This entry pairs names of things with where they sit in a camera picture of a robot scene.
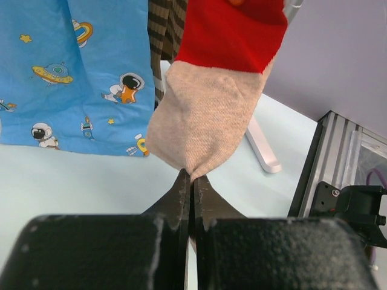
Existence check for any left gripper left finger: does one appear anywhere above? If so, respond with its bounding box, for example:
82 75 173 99
1 170 190 289

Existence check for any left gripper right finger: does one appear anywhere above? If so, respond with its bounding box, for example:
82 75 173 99
190 176 378 289

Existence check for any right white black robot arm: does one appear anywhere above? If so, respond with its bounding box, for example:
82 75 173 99
309 181 386 248

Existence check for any white metal drying rack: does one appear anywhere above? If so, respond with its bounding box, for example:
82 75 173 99
246 0 304 173

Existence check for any blue cartoon print sock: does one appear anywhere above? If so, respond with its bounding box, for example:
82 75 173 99
1 0 155 156

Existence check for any brown striped sock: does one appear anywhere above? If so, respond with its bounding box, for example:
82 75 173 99
148 0 188 105

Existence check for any aluminium frame post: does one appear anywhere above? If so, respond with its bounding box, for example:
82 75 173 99
288 111 386 217

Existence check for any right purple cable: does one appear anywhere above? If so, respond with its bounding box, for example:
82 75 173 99
365 167 387 185

